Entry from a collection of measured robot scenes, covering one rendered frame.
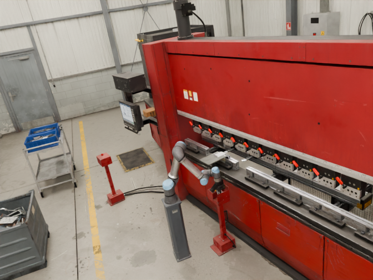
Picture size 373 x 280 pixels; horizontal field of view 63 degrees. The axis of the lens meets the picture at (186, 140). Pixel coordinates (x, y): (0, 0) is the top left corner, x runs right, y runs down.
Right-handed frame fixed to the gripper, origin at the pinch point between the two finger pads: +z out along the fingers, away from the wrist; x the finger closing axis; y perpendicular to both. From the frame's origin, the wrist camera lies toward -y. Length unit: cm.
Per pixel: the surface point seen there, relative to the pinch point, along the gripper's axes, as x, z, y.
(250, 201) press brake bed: -21.5, 7.9, 23.1
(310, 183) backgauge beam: -64, -14, 66
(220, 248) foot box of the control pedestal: -1, 67, -14
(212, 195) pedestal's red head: 4.5, -1.5, -5.4
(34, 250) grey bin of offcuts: 107, 26, -198
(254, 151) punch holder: -21, -47, 38
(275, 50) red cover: -54, -146, 48
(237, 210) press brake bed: 1.3, 31.6, 19.3
